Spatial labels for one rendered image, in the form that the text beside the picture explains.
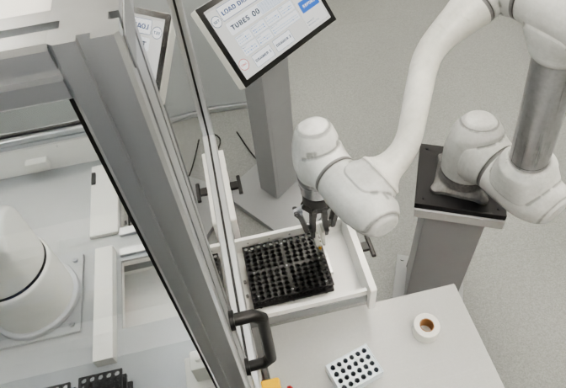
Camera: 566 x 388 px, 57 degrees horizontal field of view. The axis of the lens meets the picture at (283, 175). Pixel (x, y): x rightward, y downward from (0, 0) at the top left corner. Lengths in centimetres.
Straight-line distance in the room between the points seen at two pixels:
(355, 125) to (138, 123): 275
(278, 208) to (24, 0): 229
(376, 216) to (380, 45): 272
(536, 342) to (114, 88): 229
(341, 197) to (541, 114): 54
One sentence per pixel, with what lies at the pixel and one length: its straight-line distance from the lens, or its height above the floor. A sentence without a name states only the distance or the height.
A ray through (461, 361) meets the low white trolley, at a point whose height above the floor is 76.
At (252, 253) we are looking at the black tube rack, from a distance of 148.
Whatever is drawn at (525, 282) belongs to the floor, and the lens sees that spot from 261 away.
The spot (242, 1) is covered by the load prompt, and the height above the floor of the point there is 115.
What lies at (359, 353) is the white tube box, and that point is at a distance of 147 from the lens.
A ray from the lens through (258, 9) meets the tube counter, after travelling 197.
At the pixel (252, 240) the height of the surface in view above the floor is 89.
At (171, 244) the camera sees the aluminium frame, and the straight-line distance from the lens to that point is 47.
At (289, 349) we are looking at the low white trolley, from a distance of 150.
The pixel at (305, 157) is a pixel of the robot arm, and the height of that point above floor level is 134.
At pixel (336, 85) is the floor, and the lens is 333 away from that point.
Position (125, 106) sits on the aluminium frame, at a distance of 34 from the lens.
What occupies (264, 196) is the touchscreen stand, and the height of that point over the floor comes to 4.
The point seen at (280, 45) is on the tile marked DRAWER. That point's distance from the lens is 197.
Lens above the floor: 215
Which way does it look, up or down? 50 degrees down
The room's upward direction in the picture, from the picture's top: 6 degrees counter-clockwise
